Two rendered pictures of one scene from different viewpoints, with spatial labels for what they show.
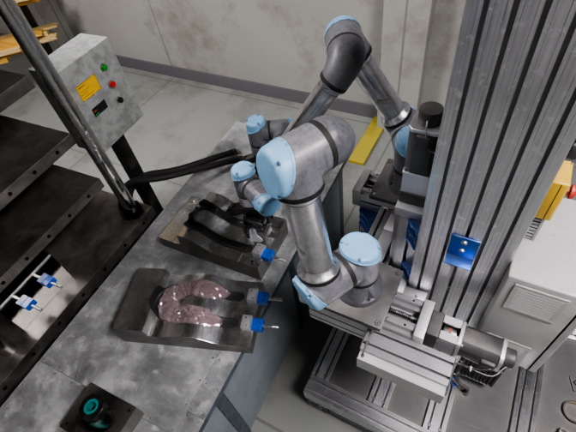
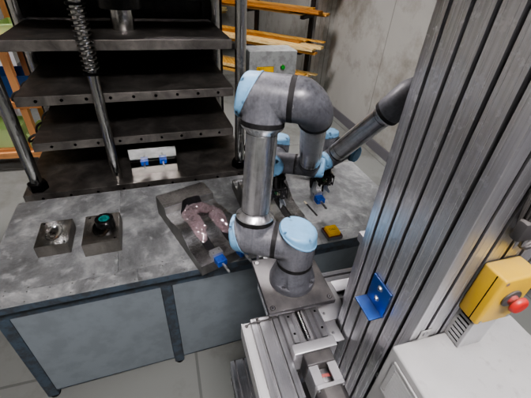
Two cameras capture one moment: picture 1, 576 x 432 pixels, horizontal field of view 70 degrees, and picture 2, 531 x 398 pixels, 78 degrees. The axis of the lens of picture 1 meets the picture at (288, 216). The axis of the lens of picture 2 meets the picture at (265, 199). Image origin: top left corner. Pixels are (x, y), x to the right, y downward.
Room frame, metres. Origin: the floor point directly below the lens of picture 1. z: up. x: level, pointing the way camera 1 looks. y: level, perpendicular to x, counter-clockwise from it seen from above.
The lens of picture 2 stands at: (0.00, -0.54, 1.90)
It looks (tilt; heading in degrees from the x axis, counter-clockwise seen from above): 36 degrees down; 36
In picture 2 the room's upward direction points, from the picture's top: 4 degrees clockwise
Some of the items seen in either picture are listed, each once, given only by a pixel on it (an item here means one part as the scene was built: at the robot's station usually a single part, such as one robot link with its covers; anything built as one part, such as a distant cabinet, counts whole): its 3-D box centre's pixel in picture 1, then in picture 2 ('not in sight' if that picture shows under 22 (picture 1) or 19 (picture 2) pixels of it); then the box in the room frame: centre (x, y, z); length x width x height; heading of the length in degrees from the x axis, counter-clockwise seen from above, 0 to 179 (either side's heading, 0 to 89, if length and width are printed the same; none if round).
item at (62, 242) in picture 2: not in sight; (55, 237); (0.31, 0.85, 0.83); 0.17 x 0.13 x 0.06; 57
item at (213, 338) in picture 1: (192, 308); (202, 223); (0.80, 0.41, 0.86); 0.50 x 0.26 x 0.11; 74
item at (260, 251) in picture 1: (270, 255); not in sight; (0.95, 0.10, 0.89); 0.13 x 0.05 x 0.05; 56
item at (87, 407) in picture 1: (93, 407); (104, 221); (0.49, 0.72, 0.89); 0.08 x 0.08 x 0.04
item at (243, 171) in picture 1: (245, 180); (279, 148); (0.96, 0.11, 1.31); 0.09 x 0.08 x 0.11; 27
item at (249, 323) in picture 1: (260, 325); (221, 262); (0.68, 0.17, 0.86); 0.13 x 0.05 x 0.05; 74
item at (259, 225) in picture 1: (255, 213); (276, 183); (0.96, 0.11, 1.15); 0.09 x 0.08 x 0.12; 57
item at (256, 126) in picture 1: (257, 130); (329, 141); (1.27, 0.05, 1.25); 0.09 x 0.08 x 0.11; 82
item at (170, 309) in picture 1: (190, 301); (203, 215); (0.81, 0.41, 0.90); 0.26 x 0.18 x 0.08; 74
